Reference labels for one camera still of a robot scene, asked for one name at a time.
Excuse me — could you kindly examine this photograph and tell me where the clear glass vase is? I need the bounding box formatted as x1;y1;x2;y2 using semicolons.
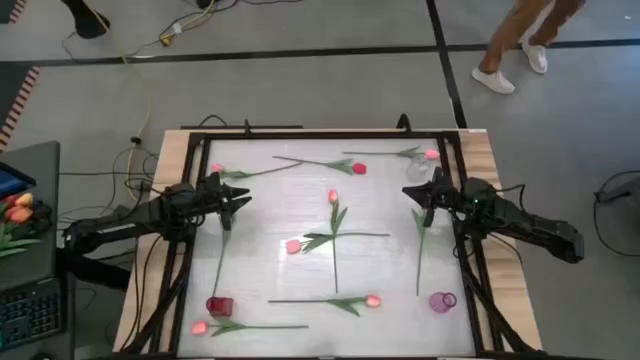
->
405;158;432;184

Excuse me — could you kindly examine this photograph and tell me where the yellow cable with plug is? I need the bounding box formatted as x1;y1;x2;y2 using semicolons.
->
158;0;222;49

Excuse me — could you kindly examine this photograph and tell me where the black metal table frame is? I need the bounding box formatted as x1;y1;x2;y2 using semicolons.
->
117;128;539;360

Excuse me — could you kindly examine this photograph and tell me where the white glossy work sheet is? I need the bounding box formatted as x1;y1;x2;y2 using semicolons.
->
175;137;477;359

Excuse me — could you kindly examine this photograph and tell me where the dark grey side desk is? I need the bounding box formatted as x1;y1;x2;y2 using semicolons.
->
0;140;76;360

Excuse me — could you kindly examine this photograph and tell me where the yellow hanging cable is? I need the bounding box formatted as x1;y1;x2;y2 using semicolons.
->
81;0;153;201

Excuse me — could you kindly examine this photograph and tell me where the person's white shoe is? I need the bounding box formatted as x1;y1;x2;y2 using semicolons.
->
471;67;516;96
521;42;549;75

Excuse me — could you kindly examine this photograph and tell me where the black backlit keyboard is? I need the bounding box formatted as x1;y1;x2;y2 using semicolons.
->
0;278;65;351

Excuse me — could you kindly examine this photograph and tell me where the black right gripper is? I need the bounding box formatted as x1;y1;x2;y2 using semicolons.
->
402;167;465;229

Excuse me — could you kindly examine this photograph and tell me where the dark laptop screen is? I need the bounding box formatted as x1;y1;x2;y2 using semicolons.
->
0;160;37;200

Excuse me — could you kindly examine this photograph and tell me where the black stand base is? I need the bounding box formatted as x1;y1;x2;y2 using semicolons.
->
60;0;112;40

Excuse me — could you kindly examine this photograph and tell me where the person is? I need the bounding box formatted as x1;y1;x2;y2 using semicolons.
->
477;0;586;76

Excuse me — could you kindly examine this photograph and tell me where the orange pink artificial tulip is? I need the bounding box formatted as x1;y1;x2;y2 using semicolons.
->
327;188;350;295
267;293;383;318
210;162;303;181

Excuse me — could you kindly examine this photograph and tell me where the red artificial tulip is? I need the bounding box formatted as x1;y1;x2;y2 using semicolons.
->
272;155;368;176
410;208;426;297
212;229;233;297

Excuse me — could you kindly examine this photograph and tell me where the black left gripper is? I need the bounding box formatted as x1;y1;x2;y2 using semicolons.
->
199;172;253;232

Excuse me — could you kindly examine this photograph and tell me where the black mat with orange stripes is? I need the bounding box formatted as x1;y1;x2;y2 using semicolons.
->
0;0;29;25
0;64;41;152

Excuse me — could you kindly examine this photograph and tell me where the purple glass vase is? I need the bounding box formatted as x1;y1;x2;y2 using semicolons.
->
428;291;458;315

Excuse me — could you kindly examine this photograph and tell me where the light pink artificial tulip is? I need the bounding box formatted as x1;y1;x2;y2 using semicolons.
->
342;146;441;162
190;320;310;338
285;231;391;255

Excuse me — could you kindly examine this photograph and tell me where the red glass vase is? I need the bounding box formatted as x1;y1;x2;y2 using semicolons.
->
205;295;235;319

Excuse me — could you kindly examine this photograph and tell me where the black floor stand foot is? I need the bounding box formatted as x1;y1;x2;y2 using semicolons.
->
593;174;640;205

